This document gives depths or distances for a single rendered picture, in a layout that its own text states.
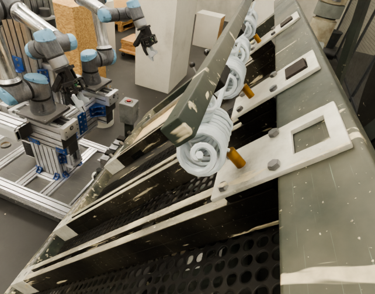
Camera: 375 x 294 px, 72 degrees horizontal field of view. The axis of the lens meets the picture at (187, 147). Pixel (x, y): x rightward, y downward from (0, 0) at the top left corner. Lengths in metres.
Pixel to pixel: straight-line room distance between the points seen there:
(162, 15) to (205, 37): 2.82
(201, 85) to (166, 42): 3.81
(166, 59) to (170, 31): 0.40
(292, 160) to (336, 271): 0.14
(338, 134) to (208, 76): 0.16
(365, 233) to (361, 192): 0.04
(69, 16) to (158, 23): 1.20
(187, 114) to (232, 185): 0.20
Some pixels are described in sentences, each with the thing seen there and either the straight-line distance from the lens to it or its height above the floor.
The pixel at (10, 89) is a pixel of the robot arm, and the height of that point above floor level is 1.25.
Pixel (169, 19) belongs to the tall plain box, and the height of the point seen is 1.11.
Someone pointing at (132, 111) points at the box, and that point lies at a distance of 2.10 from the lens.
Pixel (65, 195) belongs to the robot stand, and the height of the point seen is 0.21.
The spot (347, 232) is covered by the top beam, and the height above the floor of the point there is 1.84.
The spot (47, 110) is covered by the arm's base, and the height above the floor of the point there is 1.07.
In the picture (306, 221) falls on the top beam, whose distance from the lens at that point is 0.28.
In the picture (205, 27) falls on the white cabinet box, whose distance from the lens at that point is 6.62.
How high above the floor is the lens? 2.00
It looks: 39 degrees down
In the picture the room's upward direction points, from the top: 10 degrees clockwise
